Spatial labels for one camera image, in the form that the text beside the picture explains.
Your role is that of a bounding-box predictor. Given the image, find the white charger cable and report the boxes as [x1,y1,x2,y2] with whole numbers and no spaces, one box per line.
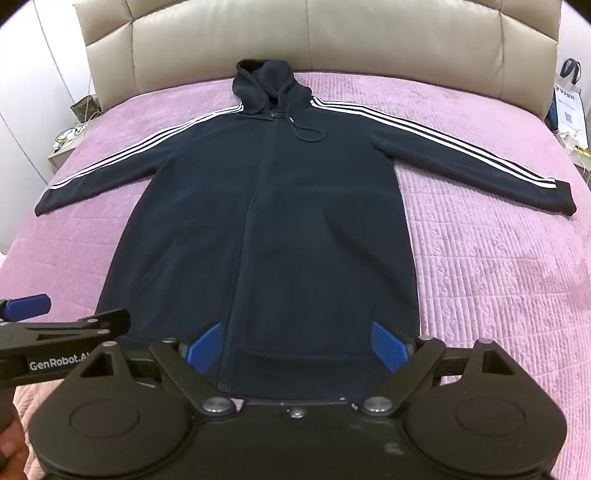
[556,130,591,185]

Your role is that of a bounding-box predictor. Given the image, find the person's left hand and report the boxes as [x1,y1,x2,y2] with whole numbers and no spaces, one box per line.
[0,397,29,480]

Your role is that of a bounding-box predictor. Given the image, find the beige leather headboard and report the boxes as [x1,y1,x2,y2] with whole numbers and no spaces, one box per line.
[74,0,566,117]

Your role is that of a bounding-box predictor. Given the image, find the white printed bag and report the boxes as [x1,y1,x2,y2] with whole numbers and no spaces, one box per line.
[551,58,590,136]

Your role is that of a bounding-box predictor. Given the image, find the pink quilted bedspread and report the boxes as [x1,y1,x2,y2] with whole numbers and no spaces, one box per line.
[0,69,591,480]

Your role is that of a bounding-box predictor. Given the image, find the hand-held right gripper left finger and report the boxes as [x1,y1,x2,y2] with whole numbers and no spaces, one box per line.
[85,322,236,416]

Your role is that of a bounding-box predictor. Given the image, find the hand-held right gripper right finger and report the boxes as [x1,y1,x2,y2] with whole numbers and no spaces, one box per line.
[359,322,518,416]

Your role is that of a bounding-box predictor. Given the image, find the navy white-striped hooded jacket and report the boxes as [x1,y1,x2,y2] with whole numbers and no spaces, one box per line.
[34,59,578,400]

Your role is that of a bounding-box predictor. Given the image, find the white wardrobe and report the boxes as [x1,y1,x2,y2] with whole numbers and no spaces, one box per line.
[0,18,95,195]

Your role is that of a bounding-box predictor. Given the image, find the tangled white cables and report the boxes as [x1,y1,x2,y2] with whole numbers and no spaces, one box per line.
[53,121,89,151]

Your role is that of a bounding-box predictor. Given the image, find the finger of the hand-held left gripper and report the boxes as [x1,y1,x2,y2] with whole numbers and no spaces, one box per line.
[0,308,132,348]
[0,294,51,322]

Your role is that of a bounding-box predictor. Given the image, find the camouflage pouch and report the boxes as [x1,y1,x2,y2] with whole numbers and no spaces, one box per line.
[70,95,100,123]

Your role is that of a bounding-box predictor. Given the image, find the grey nightstand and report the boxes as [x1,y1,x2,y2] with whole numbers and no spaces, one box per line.
[47,121,100,174]

